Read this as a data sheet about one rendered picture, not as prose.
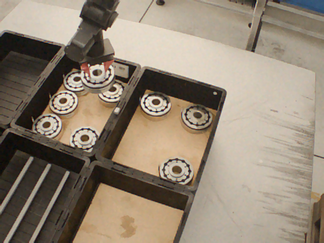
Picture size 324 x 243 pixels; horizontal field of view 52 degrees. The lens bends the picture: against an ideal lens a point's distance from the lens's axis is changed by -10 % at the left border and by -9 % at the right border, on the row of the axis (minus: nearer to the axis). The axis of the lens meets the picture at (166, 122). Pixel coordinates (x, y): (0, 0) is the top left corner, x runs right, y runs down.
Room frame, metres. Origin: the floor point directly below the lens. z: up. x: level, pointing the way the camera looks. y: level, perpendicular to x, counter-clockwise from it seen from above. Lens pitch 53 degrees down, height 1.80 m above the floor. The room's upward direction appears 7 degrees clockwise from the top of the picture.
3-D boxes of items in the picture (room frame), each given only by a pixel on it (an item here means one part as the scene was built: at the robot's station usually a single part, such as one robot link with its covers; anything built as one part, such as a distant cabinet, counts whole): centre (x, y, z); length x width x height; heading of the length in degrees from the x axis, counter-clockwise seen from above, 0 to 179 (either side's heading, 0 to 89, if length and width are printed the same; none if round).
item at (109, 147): (0.67, 0.00, 0.87); 0.40 x 0.30 x 0.11; 168
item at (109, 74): (0.73, 0.22, 1.03); 0.10 x 0.10 x 0.01
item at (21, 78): (0.80, 0.59, 0.87); 0.40 x 0.30 x 0.11; 168
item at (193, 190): (0.67, 0.00, 0.92); 0.40 x 0.30 x 0.02; 168
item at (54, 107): (0.74, 0.36, 0.86); 0.10 x 0.10 x 0.01
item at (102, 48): (0.72, 0.22, 1.15); 0.10 x 0.07 x 0.07; 120
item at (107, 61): (0.73, 0.21, 1.08); 0.07 x 0.07 x 0.09; 30
